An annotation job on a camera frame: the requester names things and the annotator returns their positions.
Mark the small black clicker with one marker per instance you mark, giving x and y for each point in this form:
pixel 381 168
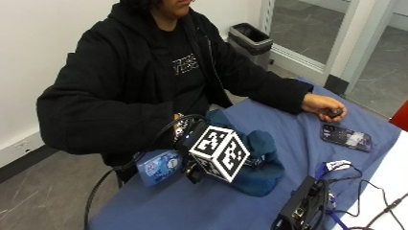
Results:
pixel 336 113

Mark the light blue printed packet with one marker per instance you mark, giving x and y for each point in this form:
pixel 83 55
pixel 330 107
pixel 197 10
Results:
pixel 159 166

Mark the white marker cube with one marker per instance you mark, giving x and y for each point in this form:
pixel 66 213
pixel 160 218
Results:
pixel 219 153

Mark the blue tablecloth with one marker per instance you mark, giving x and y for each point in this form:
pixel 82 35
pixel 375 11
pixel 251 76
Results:
pixel 272 127

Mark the red chair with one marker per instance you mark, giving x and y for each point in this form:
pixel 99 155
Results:
pixel 401 116

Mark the dark blue fabric bag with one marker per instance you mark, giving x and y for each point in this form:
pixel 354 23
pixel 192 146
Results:
pixel 264 159

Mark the black electronics box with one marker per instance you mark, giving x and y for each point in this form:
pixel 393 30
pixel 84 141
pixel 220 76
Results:
pixel 304 204

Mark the grey trash bin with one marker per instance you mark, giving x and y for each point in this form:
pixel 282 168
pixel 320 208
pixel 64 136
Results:
pixel 251 43

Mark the the person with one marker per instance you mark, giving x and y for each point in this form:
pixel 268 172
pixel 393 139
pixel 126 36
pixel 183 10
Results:
pixel 128 64

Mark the glass door with white frame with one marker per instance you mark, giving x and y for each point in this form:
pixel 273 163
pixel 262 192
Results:
pixel 314 32

